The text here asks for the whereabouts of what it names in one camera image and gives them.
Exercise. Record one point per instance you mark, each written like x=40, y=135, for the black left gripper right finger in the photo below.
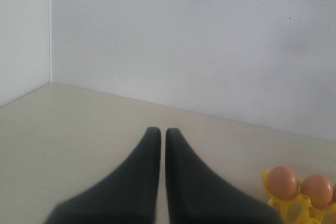
x=196, y=194

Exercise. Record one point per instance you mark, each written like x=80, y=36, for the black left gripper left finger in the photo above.
x=127, y=195

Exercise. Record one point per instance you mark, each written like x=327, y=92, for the yellow plastic egg tray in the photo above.
x=299, y=209

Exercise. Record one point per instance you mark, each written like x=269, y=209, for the brown egg packed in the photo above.
x=282, y=182
x=334, y=194
x=319, y=189

